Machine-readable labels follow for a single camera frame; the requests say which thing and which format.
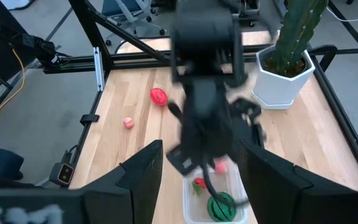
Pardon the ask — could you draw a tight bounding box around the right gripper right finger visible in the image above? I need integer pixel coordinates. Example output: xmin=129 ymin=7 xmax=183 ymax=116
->
xmin=239 ymin=139 xmax=315 ymax=224

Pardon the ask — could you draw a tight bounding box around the green cactus plant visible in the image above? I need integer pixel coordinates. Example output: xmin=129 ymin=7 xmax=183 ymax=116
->
xmin=272 ymin=0 xmax=329 ymax=78

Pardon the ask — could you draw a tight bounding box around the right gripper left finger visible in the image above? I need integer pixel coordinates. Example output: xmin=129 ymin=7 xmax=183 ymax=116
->
xmin=81 ymin=139 xmax=165 ymax=224

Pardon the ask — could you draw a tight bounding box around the clear plastic tupperware container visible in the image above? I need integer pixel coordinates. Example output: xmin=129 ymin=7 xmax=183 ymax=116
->
xmin=181 ymin=164 xmax=250 ymax=224

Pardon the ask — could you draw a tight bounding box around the silver metal bracket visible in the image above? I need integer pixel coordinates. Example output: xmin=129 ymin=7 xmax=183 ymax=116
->
xmin=93 ymin=46 xmax=106 ymax=93

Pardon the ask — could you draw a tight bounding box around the yellow cable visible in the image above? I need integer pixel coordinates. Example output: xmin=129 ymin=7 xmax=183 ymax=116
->
xmin=0 ymin=2 xmax=27 ymax=119

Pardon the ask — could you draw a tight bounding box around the white hexagonal plant pot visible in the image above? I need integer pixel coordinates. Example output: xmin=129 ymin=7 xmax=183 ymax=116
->
xmin=251 ymin=45 xmax=316 ymax=111

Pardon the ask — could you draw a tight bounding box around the red toy apple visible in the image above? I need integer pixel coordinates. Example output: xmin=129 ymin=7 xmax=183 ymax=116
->
xmin=149 ymin=87 xmax=170 ymax=106

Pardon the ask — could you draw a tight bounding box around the red toy strawberry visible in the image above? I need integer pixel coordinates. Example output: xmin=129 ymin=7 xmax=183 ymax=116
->
xmin=191 ymin=177 xmax=208 ymax=197

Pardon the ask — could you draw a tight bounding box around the small black table-level camera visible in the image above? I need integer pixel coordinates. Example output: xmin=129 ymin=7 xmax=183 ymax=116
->
xmin=48 ymin=154 xmax=76 ymax=188

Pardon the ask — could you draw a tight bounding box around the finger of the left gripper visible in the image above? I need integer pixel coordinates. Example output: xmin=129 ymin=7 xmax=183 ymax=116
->
xmin=201 ymin=157 xmax=220 ymax=200

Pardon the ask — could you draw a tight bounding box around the grey office chair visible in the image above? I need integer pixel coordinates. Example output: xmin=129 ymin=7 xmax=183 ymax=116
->
xmin=99 ymin=0 xmax=167 ymax=47

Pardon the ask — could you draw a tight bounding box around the small pink toy peach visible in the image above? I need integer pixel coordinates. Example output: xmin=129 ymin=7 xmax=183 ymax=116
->
xmin=213 ymin=159 xmax=229 ymax=175
xmin=122 ymin=116 xmax=135 ymax=129

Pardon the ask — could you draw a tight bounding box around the black frame clamp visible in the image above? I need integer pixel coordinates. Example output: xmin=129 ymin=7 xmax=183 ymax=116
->
xmin=79 ymin=113 xmax=100 ymax=127

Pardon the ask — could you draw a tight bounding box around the black aluminium table frame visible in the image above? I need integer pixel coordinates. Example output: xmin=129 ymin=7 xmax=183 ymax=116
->
xmin=40 ymin=0 xmax=358 ymax=191

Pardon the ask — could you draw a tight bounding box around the white cable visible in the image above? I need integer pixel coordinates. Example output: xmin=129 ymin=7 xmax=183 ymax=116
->
xmin=326 ymin=0 xmax=358 ymax=23

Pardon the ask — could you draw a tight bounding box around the green striped toy watermelon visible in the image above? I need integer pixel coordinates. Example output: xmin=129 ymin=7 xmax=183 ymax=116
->
xmin=206 ymin=192 xmax=237 ymax=223

